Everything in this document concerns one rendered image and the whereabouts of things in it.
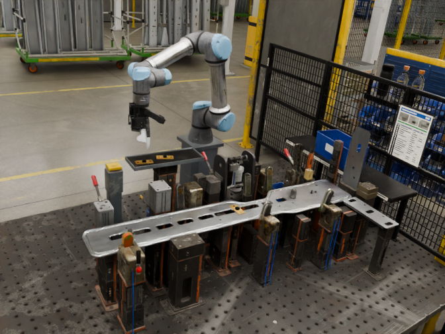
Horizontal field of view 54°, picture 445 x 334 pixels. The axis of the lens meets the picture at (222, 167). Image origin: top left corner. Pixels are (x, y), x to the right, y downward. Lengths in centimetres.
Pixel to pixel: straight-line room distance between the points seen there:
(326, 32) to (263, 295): 295
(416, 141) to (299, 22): 245
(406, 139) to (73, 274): 185
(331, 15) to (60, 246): 318
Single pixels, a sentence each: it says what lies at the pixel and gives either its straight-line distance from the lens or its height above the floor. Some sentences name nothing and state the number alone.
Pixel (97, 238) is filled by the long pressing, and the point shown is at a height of 100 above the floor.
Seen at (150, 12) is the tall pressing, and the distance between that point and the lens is 972.
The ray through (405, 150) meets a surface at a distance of 260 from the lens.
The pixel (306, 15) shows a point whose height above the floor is 167.
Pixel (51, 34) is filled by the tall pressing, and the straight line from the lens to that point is 867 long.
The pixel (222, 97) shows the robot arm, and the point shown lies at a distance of 234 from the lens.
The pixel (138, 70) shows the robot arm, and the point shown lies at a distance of 193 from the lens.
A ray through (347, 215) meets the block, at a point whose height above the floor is 98.
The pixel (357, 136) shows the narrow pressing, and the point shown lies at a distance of 243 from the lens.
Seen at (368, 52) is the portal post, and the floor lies 113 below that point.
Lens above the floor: 204
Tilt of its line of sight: 25 degrees down
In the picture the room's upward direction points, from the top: 6 degrees clockwise
